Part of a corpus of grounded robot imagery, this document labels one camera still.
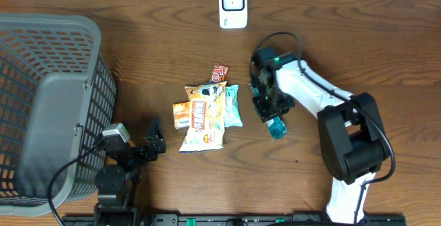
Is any white barcode scanner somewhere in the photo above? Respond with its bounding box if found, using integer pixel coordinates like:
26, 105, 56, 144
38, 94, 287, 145
218, 0, 248, 29

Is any black left camera cable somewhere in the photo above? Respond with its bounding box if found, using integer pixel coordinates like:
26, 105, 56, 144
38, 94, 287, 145
47, 145, 104, 226

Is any black right camera cable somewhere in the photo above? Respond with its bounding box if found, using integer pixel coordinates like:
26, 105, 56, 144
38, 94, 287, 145
248, 31, 396, 225

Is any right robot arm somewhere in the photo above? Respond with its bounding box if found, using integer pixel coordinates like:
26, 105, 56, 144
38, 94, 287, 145
249, 47, 395, 224

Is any blue Listerine mouthwash bottle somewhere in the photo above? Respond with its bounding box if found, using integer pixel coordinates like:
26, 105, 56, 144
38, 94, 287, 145
250, 85, 287, 140

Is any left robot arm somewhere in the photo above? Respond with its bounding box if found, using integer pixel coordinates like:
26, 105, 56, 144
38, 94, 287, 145
93, 116, 167, 226

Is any yellow red noodle packet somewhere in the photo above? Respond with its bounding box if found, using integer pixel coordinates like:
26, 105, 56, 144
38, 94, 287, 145
179, 81, 227, 152

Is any red Top chocolate bar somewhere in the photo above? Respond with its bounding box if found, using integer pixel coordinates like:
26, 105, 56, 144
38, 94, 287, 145
210, 63, 230, 83

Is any grey plastic shopping basket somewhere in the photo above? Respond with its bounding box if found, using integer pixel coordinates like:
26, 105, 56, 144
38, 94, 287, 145
1, 13, 116, 216

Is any black camera cable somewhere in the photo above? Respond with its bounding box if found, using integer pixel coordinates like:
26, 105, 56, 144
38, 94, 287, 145
248, 31, 396, 225
47, 145, 104, 226

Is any mint white snack packet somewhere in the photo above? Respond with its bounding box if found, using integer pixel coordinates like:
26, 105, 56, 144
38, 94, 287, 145
224, 84, 243, 127

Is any small orange snack box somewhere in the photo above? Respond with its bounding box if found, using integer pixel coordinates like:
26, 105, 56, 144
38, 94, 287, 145
173, 101, 190, 130

